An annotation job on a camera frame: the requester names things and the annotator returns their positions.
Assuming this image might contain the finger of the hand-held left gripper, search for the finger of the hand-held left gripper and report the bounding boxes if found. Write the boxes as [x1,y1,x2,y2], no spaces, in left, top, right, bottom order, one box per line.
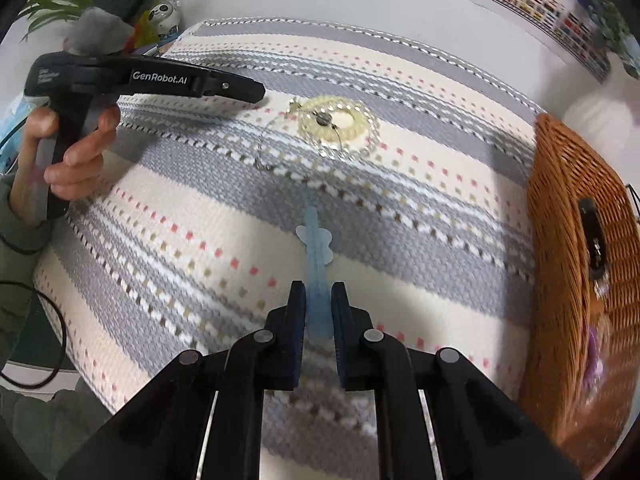
[201,70,266,104]

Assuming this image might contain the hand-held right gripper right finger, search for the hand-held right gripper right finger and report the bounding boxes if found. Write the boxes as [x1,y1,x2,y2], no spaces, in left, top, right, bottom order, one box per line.
[331,282,581,480]

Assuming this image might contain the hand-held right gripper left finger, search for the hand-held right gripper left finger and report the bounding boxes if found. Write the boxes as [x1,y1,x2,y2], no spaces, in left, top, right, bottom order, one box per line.
[57,280,307,480]

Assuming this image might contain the light blue hair clip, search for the light blue hair clip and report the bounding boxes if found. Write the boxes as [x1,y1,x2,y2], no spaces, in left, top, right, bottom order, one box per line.
[295,204,337,347]

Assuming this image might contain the brown wicker basket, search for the brown wicker basket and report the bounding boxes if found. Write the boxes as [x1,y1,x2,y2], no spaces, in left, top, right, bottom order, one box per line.
[519,112,640,479]

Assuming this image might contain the purple coil hair tie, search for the purple coil hair tie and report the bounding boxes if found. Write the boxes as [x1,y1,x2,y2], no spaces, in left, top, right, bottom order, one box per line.
[581,325,607,392]

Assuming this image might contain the black smart watch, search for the black smart watch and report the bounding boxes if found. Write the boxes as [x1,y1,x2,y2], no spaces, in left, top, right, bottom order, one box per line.
[577,197,609,282]

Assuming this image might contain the person's left forearm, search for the person's left forearm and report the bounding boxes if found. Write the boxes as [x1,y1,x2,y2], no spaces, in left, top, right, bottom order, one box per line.
[0,172,56,258]

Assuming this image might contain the person's left hand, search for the person's left hand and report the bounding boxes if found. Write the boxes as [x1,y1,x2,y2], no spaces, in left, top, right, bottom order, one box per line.
[17,105,121,211]

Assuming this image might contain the panda figurine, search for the panda figurine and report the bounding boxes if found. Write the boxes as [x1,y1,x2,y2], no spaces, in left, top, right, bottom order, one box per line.
[148,0,182,37]

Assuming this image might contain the person's green clothing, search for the person's green clothing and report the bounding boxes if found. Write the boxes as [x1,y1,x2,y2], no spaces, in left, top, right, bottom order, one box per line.
[0,360,113,480]

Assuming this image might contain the white ribbed vase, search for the white ribbed vase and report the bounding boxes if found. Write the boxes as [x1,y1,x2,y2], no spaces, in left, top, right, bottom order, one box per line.
[562,91,640,133]

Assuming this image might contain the blue and white artificial flowers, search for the blue and white artificial flowers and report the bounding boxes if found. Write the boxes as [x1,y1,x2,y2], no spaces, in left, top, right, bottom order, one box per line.
[572,0,640,82]

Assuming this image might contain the thin silver pendant necklace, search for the thin silver pendant necklace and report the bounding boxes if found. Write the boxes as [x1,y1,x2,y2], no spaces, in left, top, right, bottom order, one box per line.
[251,96,352,172]

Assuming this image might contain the black cable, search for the black cable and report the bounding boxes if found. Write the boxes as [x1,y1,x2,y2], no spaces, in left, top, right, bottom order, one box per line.
[0,237,67,389]

